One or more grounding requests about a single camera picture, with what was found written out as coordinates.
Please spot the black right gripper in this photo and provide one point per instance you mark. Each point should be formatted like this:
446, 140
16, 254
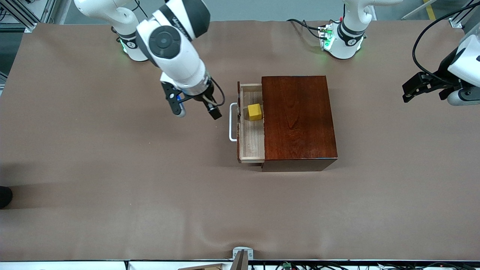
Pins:
206, 93

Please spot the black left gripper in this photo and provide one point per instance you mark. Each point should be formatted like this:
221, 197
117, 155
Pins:
444, 68

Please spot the yellow block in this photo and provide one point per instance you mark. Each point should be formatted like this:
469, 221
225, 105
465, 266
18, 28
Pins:
255, 112

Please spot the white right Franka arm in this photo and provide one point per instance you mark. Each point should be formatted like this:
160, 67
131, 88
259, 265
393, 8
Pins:
176, 60

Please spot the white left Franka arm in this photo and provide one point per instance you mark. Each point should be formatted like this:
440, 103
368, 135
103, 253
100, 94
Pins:
347, 37

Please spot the aluminium profile bar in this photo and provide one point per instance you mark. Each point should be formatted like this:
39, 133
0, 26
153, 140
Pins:
455, 18

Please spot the dark brown wooden cabinet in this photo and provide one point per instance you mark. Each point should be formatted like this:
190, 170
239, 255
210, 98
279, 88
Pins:
300, 123

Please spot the brown table mat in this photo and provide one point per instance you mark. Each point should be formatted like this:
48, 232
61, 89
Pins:
112, 187

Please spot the light wooden board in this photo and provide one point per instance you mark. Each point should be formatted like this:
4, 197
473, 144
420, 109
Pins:
206, 267

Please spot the green terminal connector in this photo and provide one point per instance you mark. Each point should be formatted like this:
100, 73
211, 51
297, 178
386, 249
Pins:
287, 265

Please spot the black rounded object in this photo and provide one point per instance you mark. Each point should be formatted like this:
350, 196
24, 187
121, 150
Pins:
4, 197

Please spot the small grey metal bracket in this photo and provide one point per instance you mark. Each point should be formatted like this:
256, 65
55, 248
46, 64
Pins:
242, 250

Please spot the dark grey post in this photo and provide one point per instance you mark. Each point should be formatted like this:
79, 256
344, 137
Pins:
240, 263

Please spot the aluminium frame with struts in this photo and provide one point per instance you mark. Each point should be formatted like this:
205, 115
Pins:
22, 13

